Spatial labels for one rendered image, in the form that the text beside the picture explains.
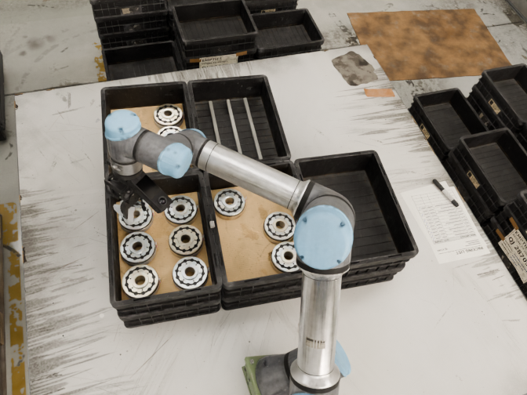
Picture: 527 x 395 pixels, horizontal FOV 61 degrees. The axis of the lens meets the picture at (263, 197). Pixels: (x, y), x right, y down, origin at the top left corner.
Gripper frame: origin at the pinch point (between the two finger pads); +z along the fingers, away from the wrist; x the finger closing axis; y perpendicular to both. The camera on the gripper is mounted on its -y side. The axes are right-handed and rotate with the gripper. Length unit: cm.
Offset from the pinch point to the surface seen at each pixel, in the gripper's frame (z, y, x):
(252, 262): 15.4, -30.2, -15.7
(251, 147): 11, -5, -52
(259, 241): 14.6, -28.1, -22.7
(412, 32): 68, -11, -283
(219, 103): 10, 17, -63
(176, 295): 8.2, -20.5, 9.2
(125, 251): 15.0, 1.8, 4.8
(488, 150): 44, -89, -162
